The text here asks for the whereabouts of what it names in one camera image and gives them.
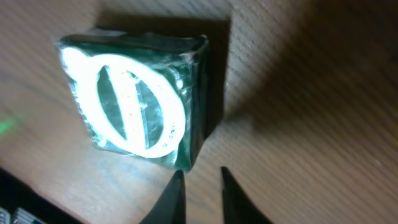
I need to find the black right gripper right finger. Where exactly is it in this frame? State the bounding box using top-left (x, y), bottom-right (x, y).
top-left (221, 166), bottom-right (273, 224)

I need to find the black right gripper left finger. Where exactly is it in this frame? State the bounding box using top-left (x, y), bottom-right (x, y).
top-left (140, 170), bottom-right (187, 224)

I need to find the dark green scrub pad pack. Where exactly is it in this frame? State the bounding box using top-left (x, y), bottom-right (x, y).
top-left (57, 29), bottom-right (210, 171)

